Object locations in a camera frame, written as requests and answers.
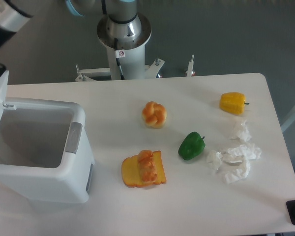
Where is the green bell pepper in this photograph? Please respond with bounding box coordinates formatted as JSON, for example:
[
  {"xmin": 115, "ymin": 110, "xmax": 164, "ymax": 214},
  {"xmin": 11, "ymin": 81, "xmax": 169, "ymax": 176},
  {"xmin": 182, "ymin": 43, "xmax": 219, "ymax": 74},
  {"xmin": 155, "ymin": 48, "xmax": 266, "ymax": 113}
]
[{"xmin": 178, "ymin": 131, "xmax": 206, "ymax": 161}]

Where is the toast bread slice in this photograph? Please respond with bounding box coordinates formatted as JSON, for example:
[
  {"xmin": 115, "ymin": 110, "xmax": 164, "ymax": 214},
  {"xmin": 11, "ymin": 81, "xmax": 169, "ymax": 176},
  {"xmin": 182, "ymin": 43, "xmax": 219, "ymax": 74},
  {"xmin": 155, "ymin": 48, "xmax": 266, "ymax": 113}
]
[{"xmin": 121, "ymin": 151, "xmax": 167, "ymax": 187}]

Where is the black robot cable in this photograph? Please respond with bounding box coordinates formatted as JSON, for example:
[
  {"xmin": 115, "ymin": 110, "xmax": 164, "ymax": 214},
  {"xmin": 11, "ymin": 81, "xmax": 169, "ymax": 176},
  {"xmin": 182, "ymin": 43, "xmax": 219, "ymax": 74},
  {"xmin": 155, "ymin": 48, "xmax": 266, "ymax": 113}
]
[{"xmin": 113, "ymin": 37, "xmax": 125, "ymax": 80}]

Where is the crumpled white tissue small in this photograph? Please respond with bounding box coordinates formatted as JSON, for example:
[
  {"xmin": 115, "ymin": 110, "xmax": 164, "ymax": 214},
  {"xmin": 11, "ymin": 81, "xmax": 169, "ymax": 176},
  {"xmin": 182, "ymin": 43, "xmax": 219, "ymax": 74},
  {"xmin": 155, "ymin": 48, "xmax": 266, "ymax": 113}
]
[{"xmin": 206, "ymin": 150, "xmax": 222, "ymax": 171}]

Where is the crumpled white tissue upper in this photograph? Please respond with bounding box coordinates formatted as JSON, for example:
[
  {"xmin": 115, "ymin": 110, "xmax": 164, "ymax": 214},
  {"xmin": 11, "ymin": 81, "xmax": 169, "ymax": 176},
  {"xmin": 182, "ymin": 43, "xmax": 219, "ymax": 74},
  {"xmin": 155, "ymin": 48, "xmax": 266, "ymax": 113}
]
[{"xmin": 229, "ymin": 119, "xmax": 252, "ymax": 143}]

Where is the white plastic trash can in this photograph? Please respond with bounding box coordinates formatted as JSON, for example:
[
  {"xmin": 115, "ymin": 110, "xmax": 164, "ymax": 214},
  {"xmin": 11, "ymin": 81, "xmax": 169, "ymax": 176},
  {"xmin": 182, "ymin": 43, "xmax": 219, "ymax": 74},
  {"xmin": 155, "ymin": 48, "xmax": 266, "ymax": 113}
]
[{"xmin": 0, "ymin": 98, "xmax": 94, "ymax": 203}]

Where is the crumpled white tissue large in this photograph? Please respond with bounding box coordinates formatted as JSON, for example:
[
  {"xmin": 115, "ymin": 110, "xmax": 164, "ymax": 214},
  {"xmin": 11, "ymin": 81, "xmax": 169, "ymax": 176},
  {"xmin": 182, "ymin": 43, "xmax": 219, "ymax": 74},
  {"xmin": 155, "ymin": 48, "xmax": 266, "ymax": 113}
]
[{"xmin": 222, "ymin": 143, "xmax": 262, "ymax": 184}]

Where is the long croissant bread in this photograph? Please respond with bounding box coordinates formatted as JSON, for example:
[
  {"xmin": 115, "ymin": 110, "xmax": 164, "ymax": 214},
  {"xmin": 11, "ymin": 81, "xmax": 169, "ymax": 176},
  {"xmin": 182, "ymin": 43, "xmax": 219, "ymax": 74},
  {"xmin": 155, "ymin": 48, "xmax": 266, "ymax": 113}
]
[{"xmin": 138, "ymin": 150, "xmax": 157, "ymax": 183}]

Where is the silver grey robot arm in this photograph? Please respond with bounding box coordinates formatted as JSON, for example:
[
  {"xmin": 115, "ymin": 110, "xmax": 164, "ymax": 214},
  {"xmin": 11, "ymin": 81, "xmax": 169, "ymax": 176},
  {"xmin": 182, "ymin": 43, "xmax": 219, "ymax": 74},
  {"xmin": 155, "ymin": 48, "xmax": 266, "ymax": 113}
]
[{"xmin": 0, "ymin": 0, "xmax": 137, "ymax": 76}]

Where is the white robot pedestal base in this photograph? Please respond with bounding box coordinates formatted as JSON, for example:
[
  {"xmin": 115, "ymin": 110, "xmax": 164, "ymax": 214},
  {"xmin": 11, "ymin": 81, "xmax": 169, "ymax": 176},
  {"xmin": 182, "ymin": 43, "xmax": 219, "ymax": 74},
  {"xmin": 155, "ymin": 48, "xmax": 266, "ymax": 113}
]
[{"xmin": 74, "ymin": 12, "xmax": 196, "ymax": 83}]

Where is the knotted bread roll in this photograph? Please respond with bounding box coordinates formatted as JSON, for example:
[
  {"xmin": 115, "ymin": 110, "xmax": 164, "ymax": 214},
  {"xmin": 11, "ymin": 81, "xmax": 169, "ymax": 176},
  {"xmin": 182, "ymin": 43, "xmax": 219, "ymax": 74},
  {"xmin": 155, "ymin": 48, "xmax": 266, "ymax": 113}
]
[{"xmin": 141, "ymin": 101, "xmax": 167, "ymax": 128}]

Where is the yellow bell pepper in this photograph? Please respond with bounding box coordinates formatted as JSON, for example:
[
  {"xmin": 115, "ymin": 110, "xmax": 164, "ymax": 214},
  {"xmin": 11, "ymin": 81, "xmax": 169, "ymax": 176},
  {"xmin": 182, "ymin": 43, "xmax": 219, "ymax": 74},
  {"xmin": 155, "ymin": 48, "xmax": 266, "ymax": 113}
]
[{"xmin": 219, "ymin": 92, "xmax": 249, "ymax": 115}]

